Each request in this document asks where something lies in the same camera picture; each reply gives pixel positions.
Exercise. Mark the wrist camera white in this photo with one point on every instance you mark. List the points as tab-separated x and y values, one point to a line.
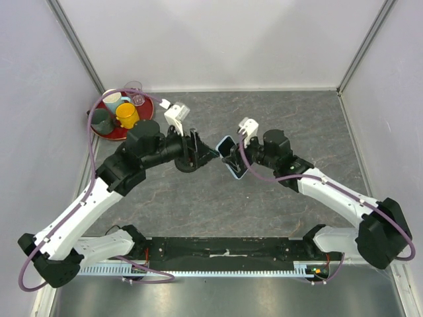
175	114
248	127

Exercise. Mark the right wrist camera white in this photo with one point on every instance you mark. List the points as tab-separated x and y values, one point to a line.
248	127

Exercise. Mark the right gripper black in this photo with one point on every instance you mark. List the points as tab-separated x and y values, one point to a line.
234	158

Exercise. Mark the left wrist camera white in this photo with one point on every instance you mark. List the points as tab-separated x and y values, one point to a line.
175	114

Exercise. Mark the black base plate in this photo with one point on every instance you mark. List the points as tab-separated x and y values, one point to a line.
228	254

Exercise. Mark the black phone stand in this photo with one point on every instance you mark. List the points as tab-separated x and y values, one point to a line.
185	165

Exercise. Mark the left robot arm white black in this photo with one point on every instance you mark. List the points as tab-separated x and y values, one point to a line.
56	252

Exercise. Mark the white cup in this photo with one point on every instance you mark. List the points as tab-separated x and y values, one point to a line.
112	100

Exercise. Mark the yellow mug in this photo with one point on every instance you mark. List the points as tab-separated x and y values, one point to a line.
127	115

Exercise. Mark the clear glass tumbler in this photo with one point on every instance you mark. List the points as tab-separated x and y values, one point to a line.
137	99

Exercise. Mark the phone with light blue case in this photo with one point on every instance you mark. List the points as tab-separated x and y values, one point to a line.
229	153

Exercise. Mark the dark green mug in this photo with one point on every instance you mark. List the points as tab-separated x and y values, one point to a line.
102	122

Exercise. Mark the light blue cable duct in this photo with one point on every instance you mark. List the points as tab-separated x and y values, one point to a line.
121	269

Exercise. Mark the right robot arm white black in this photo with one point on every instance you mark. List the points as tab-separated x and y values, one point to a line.
379	232

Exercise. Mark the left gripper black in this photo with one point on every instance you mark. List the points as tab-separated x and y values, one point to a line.
194	146

